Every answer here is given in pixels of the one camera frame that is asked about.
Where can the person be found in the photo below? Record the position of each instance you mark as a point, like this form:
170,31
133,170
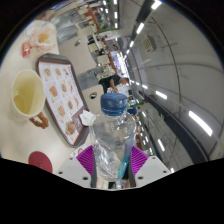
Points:
110,81

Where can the dark brown food tray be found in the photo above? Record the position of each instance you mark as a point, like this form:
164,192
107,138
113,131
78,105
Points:
80,91

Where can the clear plastic bottle blue cap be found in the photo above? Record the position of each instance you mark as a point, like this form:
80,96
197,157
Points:
113,105

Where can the flat round red coaster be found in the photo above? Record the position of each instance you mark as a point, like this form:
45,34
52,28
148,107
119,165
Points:
40,161

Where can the ceiling air conditioner unit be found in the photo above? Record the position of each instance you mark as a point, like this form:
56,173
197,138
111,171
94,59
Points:
149,43

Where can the group of ceiling lights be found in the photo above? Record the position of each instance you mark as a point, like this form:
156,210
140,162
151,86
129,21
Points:
200,122

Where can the fried food piece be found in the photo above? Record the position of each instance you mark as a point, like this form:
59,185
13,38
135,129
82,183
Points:
70,128

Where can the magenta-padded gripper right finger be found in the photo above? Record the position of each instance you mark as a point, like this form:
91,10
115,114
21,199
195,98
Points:
151,170

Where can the group of beige chairs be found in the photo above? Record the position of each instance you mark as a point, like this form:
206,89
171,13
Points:
71,51

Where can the crumpled white napkin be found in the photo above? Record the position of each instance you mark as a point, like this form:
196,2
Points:
87,117

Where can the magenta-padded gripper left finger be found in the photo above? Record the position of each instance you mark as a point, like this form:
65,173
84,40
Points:
71,170

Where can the red paper packet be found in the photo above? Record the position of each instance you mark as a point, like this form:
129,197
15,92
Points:
26,49

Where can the crumpled food wrapper paper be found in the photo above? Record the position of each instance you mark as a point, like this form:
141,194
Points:
43,38

